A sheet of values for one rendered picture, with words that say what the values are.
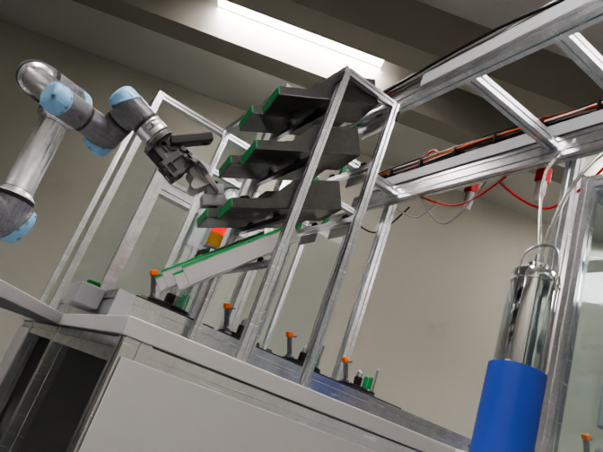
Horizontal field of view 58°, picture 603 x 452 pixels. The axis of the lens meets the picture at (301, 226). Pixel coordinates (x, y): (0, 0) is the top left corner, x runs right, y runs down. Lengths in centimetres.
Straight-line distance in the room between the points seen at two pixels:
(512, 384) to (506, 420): 9
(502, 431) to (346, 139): 83
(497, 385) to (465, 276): 359
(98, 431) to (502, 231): 480
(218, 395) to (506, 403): 84
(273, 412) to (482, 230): 445
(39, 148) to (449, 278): 391
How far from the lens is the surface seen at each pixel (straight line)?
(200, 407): 93
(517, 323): 161
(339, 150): 139
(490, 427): 155
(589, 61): 191
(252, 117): 153
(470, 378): 498
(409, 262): 495
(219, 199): 146
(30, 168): 180
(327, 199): 134
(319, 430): 105
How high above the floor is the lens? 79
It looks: 20 degrees up
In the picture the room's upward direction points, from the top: 20 degrees clockwise
